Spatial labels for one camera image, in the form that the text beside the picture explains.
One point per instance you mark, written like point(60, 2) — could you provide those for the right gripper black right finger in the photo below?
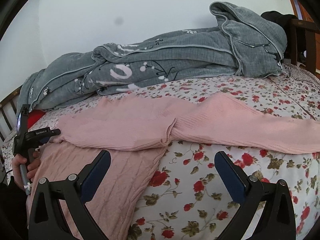
point(278, 218)

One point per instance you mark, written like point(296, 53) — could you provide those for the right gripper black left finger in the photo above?
point(47, 220)

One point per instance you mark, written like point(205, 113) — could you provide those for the pink knit sweater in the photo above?
point(163, 181)

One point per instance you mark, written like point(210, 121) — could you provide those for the person's left hand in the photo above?
point(18, 162)

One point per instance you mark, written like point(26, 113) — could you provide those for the red pillow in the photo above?
point(34, 117)

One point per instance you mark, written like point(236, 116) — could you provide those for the wooden bed headboard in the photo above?
point(8, 113)

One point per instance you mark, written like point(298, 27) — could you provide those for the grey floral blanket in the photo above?
point(243, 44)

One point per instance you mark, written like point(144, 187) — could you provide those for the wooden bed footboard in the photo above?
point(310, 31)

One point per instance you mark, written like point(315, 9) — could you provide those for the black garment on footboard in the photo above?
point(285, 21)

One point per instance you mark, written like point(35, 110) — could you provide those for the wooden door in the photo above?
point(309, 10)

